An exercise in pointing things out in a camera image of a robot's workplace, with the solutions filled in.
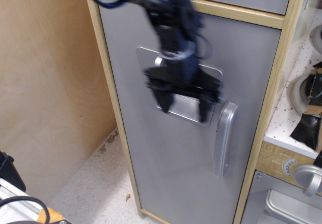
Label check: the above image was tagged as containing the silver oven door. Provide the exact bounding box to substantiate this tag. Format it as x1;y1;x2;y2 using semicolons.
241;171;321;224

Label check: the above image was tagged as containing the silver ice dispenser panel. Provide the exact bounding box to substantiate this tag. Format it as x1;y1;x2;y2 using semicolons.
136;47;224;127

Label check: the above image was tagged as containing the white speckled stove top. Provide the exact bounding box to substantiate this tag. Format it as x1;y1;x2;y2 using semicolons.
264;0;321;159

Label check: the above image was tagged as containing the aluminium frame rail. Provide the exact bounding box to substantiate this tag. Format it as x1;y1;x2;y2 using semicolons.
1;178;44;223

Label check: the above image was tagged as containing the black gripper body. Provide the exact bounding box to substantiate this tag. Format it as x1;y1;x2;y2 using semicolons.
144;60;221;102

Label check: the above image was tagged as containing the silver fridge door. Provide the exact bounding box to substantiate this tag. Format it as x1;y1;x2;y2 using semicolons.
100;4;281;223

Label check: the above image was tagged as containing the silver oven door handle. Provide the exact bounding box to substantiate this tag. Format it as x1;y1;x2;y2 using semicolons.
265;190;321;223

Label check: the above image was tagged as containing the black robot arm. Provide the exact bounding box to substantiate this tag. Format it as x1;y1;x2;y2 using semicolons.
92;0;220;122

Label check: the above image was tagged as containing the wooden toy kitchen cabinet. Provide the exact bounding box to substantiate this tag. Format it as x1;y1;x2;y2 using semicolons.
84;0;322;224

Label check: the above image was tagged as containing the black braided cable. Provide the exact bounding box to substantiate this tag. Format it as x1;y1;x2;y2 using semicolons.
0;195;51;224

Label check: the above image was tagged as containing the orange tape piece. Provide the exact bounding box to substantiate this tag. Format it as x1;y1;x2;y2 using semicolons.
36;208;64;223

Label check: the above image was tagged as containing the silver fridge door handle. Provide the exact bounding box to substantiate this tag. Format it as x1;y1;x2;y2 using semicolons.
214;101;238;178

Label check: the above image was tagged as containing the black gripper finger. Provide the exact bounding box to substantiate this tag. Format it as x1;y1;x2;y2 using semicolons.
199;98;214;123
151;87;174;113

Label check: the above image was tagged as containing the silver oven knob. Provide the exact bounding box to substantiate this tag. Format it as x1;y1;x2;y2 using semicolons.
293;165;321;198

